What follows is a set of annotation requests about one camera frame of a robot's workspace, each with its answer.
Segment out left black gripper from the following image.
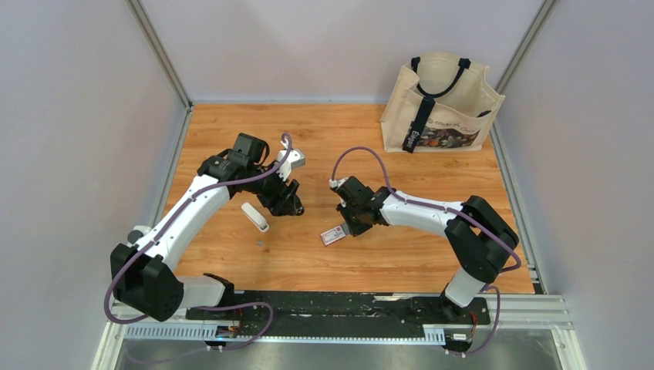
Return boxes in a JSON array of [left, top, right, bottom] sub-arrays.
[[246, 160, 299, 217]]

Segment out white stapler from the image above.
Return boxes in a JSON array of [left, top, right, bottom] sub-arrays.
[[241, 203, 269, 233]]

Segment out red white staple box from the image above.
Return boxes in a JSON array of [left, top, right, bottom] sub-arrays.
[[320, 224, 350, 246]]

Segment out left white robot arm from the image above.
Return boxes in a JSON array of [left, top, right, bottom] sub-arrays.
[[103, 133, 305, 325]]

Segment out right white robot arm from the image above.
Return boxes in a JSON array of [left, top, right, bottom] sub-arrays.
[[329, 177, 521, 323]]

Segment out beige canvas tote bag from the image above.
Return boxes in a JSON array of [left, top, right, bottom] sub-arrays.
[[380, 51, 505, 153]]

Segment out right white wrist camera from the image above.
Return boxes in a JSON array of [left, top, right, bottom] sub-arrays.
[[329, 177, 349, 191]]

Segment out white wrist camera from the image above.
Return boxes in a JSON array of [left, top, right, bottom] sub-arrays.
[[329, 177, 349, 191], [276, 149, 305, 181]]

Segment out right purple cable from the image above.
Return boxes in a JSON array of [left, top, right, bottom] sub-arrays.
[[329, 146, 523, 358]]

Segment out purple cable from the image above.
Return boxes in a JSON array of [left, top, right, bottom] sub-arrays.
[[329, 146, 523, 358], [104, 133, 295, 352]]

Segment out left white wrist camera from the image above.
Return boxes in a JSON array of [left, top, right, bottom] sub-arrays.
[[276, 149, 305, 181]]

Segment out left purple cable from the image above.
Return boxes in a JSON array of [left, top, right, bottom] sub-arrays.
[[104, 133, 295, 352]]

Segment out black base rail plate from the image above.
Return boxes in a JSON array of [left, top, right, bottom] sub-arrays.
[[186, 291, 492, 338]]

